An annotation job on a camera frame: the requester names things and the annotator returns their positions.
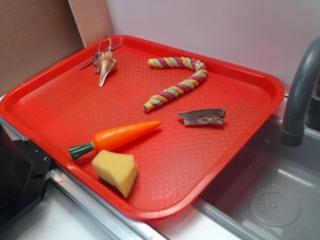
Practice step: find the orange plastic toy carrot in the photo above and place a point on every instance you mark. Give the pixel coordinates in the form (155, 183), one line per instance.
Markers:
(114, 138)

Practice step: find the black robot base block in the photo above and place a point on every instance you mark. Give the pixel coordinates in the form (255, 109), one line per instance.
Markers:
(24, 173)

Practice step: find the red plastic tray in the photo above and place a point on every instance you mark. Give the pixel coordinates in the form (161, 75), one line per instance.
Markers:
(64, 106)

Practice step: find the brown bark wood piece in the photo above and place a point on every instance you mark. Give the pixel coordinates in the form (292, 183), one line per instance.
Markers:
(209, 116)

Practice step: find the yellow sponge block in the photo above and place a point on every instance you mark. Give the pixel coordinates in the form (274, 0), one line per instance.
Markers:
(117, 169)

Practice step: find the brown conch seashell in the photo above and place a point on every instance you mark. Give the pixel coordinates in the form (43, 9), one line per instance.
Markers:
(107, 63)

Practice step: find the grey plastic sink basin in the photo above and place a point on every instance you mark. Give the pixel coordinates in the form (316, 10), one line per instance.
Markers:
(268, 191)

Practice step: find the grey curved faucet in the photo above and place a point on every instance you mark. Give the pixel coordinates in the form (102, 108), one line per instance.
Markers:
(303, 104)

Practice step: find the brown cardboard panel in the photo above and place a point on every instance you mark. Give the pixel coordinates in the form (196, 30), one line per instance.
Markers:
(36, 34)

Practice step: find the multicoloured twisted rope toy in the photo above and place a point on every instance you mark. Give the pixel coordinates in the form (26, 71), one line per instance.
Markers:
(185, 86)

